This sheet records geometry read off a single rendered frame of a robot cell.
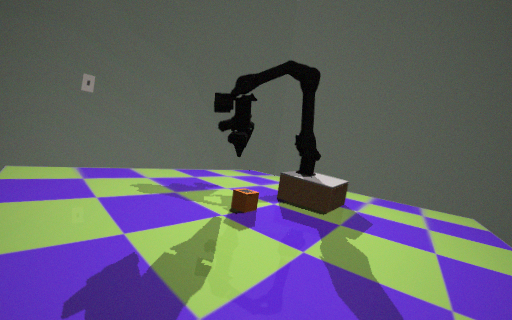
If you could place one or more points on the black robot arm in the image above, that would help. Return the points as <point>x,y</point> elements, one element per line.
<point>309,79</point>

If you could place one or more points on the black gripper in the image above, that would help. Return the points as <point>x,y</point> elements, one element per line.
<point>240,138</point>

